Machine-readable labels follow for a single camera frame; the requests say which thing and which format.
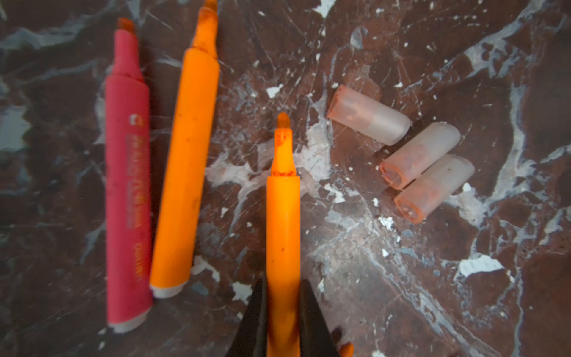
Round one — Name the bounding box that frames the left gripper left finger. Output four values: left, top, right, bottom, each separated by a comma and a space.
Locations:
226, 278, 268, 357

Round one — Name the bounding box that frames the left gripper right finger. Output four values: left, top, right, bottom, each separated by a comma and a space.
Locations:
300, 280, 340, 357

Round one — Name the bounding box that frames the translucent pen cap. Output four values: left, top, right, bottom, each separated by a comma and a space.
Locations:
394, 154, 475, 224
379, 122, 461, 190
327, 86, 411, 146

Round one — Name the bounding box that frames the pink highlighter upper pair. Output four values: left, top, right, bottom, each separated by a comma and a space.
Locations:
105, 18, 153, 334

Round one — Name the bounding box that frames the orange highlighter upper pair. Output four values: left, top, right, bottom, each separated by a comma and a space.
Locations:
150, 1, 220, 299

